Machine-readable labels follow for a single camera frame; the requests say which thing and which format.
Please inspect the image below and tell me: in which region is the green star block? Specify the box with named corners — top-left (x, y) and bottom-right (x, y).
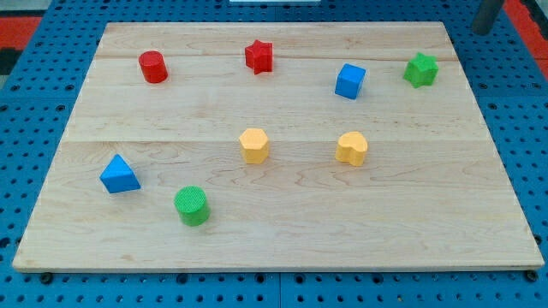
top-left (403, 52), bottom-right (438, 88)

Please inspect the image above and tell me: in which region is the yellow hexagon block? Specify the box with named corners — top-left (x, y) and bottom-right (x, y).
top-left (239, 128), bottom-right (270, 164)

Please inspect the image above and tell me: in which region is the red cylinder block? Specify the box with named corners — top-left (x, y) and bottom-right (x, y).
top-left (138, 50), bottom-right (168, 84)

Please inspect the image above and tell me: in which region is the wooden board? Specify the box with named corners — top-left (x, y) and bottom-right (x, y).
top-left (13, 21), bottom-right (545, 273)

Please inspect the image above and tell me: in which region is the blue cube block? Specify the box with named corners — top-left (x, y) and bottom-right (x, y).
top-left (335, 63), bottom-right (366, 99)

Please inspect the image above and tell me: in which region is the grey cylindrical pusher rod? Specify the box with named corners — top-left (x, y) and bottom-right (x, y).
top-left (471, 0), bottom-right (504, 36)

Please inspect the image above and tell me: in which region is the green cylinder block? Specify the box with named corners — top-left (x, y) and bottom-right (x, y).
top-left (174, 186), bottom-right (211, 227)

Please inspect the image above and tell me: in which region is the blue triangle block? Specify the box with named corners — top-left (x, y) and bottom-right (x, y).
top-left (99, 154), bottom-right (140, 193)

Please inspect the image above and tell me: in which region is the yellow heart block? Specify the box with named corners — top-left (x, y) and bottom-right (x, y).
top-left (335, 131), bottom-right (368, 166)

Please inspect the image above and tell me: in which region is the red star block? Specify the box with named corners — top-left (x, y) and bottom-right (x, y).
top-left (244, 39), bottom-right (273, 74)

